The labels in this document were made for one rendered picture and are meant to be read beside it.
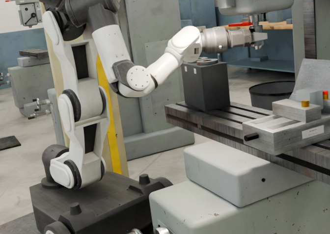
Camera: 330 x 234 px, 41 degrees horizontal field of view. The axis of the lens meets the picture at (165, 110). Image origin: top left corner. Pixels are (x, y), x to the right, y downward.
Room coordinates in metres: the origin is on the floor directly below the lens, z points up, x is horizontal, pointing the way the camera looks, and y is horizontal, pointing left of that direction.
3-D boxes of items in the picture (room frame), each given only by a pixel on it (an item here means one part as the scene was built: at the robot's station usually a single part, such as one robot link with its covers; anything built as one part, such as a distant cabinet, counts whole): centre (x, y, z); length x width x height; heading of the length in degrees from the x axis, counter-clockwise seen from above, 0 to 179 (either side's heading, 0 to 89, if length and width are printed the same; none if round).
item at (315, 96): (1.31, -0.45, 1.04); 0.06 x 0.05 x 0.06; 24
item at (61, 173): (1.94, 0.44, 0.68); 0.21 x 0.20 x 0.13; 39
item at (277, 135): (1.29, -0.42, 0.98); 0.35 x 0.15 x 0.11; 114
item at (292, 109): (1.28, -0.39, 1.02); 0.15 x 0.06 x 0.04; 24
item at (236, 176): (1.51, -0.34, 0.79); 0.50 x 0.35 x 0.12; 116
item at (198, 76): (1.88, -0.19, 1.03); 0.22 x 0.12 x 0.20; 18
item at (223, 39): (1.51, -0.25, 1.23); 0.13 x 0.12 x 0.10; 1
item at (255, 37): (1.48, -0.34, 1.23); 0.06 x 0.02 x 0.03; 91
